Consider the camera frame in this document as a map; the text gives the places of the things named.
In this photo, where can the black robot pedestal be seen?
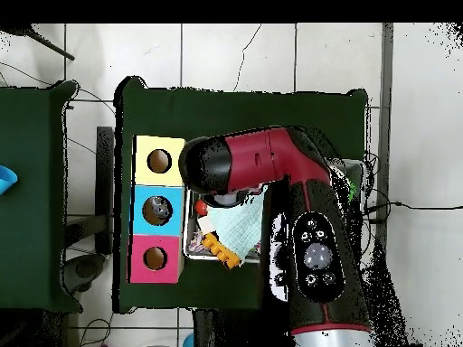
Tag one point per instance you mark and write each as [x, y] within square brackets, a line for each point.
[231, 330]

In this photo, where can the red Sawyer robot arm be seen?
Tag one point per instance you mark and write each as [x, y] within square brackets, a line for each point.
[267, 159]

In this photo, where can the red orange ball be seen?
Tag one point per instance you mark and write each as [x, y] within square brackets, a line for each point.
[200, 208]

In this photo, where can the dark green table cloth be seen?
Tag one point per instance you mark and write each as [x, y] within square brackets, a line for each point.
[253, 108]
[25, 144]

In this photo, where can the orange toy building block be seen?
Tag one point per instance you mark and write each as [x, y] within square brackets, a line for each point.
[220, 250]

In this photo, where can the shallow mesh bin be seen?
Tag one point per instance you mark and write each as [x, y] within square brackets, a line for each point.
[188, 235]

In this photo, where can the light blue round object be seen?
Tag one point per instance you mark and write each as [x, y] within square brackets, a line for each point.
[188, 342]

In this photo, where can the wooden box with three holes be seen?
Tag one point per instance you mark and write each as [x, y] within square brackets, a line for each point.
[159, 177]

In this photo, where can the mint green cloth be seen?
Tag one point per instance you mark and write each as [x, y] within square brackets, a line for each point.
[238, 227]

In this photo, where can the blue plastic cup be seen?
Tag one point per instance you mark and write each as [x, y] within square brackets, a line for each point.
[7, 180]

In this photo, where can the black rod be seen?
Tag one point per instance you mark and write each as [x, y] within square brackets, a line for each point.
[54, 48]

